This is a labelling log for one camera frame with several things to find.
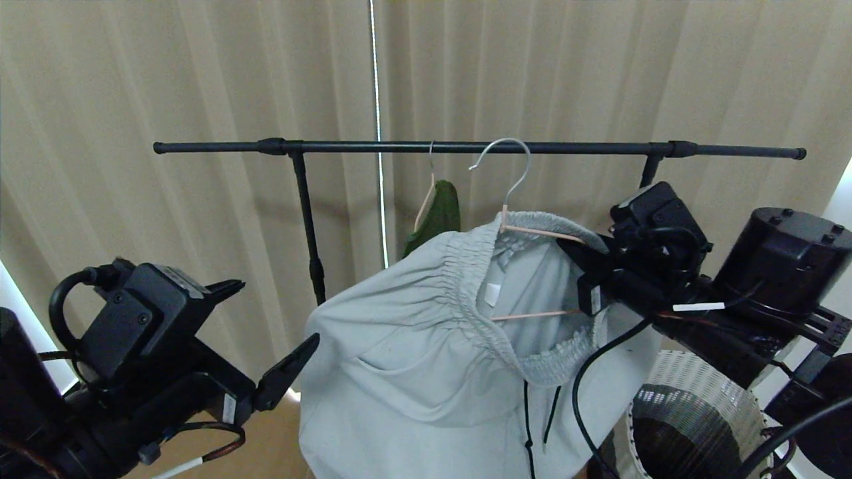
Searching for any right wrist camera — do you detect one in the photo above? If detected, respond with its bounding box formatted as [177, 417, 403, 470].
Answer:
[610, 181, 714, 268]

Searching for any white laundry basket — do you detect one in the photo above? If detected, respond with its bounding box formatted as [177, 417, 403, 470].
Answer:
[611, 350, 797, 479]

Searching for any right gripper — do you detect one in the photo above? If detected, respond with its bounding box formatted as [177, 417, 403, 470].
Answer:
[576, 263, 694, 318]

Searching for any black clothes rack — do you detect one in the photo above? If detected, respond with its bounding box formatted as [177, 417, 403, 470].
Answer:
[152, 138, 808, 308]

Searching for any pale grey garment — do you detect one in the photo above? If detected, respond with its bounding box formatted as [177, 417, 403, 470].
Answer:
[296, 211, 668, 479]

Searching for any pink clothes hanger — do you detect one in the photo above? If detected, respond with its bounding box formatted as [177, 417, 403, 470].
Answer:
[468, 138, 590, 322]
[412, 141, 439, 234]

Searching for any green printed t-shirt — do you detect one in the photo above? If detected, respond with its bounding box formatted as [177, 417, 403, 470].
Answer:
[401, 180, 463, 260]

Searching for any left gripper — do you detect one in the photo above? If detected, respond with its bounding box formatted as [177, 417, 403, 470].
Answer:
[85, 279, 321, 461]

